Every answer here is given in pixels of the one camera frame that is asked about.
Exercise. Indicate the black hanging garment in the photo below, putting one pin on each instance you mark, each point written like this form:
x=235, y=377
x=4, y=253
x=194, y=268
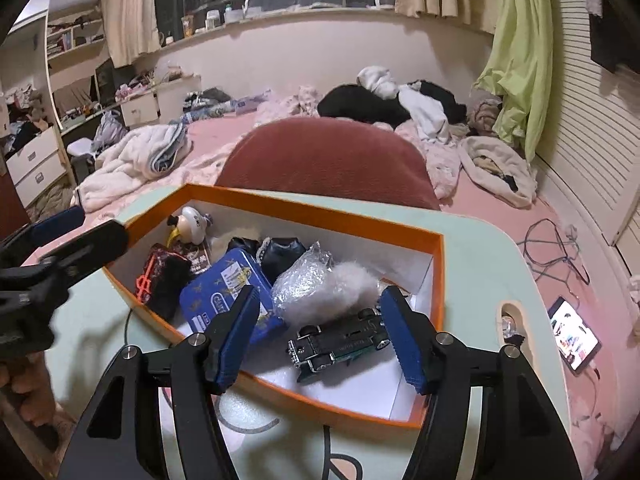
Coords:
x=615, y=35

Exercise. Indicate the pale plastic bag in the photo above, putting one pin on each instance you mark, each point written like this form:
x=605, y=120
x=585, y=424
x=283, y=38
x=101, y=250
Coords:
x=110, y=132

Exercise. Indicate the white bookshelf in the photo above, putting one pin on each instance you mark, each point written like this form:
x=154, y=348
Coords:
x=75, y=50

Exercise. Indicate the black and white garment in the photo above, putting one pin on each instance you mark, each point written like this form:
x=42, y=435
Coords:
x=425, y=110

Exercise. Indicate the cartoon mouse figure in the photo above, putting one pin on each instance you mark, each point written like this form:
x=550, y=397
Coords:
x=192, y=225

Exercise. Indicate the white fur ball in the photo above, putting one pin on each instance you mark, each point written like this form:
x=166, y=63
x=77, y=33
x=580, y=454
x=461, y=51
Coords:
x=350, y=285

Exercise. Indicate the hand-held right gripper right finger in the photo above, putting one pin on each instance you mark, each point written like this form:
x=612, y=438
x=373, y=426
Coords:
x=405, y=345

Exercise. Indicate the pink printed bedsheet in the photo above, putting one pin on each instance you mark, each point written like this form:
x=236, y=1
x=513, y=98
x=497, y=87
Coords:
x=500, y=197

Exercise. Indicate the white drawer unit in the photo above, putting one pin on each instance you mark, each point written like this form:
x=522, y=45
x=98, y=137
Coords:
x=35, y=165

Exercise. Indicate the dark striped garment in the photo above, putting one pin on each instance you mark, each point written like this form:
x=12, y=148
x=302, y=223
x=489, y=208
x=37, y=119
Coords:
x=205, y=99

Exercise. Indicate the green toy car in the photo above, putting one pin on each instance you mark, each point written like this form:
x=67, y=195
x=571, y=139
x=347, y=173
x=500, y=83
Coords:
x=335, y=347

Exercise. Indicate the white stool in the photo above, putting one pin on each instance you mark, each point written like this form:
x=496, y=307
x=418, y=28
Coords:
x=82, y=147

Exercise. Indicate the red pillow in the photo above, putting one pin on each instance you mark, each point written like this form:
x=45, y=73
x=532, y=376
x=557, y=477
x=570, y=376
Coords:
x=325, y=160

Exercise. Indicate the mint green cartoon desktop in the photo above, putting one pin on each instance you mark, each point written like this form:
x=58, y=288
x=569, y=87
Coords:
x=480, y=270

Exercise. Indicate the pale floral garment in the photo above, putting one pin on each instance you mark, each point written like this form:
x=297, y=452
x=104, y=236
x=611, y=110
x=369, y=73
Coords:
x=290, y=102

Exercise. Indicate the black patterned pouch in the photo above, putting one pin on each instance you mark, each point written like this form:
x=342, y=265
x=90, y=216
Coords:
x=282, y=257

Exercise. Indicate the pale pink garment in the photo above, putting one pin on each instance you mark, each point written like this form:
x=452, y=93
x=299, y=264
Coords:
x=440, y=165

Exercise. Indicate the cream towel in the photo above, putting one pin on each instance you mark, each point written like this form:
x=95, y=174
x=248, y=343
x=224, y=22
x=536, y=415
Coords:
x=495, y=170

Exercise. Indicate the smartphone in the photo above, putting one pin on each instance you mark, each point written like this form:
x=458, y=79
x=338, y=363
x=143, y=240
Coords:
x=575, y=335

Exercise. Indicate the person's left hand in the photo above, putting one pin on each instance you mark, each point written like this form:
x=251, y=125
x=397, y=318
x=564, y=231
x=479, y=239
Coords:
x=30, y=390

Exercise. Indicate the white socks bundle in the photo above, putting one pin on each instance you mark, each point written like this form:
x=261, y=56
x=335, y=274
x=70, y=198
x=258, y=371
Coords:
x=375, y=80

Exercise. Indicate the cream curtain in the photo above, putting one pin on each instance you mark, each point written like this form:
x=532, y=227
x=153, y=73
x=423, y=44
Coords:
x=130, y=10

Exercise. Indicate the clear plastic bag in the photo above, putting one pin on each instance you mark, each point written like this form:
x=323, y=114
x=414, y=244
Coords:
x=300, y=280

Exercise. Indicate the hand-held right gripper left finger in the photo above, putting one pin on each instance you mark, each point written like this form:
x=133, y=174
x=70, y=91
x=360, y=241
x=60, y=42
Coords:
x=235, y=340

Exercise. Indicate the white louvered wardrobe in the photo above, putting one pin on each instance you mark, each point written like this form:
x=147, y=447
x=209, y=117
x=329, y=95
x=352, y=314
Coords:
x=585, y=135

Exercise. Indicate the beige garment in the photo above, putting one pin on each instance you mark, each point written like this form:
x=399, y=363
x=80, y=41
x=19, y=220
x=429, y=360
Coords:
x=484, y=117

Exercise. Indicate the white drawer cabinet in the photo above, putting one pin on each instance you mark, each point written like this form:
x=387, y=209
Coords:
x=142, y=110

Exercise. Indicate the green hanging cloth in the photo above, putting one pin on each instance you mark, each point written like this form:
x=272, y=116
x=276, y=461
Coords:
x=520, y=60

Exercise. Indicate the dark red marbled pouch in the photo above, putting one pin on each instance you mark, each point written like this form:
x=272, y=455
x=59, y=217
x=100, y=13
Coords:
x=165, y=280

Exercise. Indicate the purple packet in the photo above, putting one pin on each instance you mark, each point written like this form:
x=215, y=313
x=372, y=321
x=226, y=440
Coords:
x=252, y=103

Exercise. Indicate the blue tin case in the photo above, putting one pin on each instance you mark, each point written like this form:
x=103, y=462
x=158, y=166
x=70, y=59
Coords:
x=225, y=285

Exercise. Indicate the orange bottle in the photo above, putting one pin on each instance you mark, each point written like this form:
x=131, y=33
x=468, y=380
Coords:
x=187, y=26

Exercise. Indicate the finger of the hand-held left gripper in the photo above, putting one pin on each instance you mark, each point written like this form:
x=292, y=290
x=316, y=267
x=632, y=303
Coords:
x=90, y=250
x=57, y=225

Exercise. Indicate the orange cardboard box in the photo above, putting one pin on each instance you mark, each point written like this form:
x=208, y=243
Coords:
x=360, y=390

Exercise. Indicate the white fluffy towel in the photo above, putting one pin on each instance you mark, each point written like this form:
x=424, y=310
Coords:
x=130, y=160

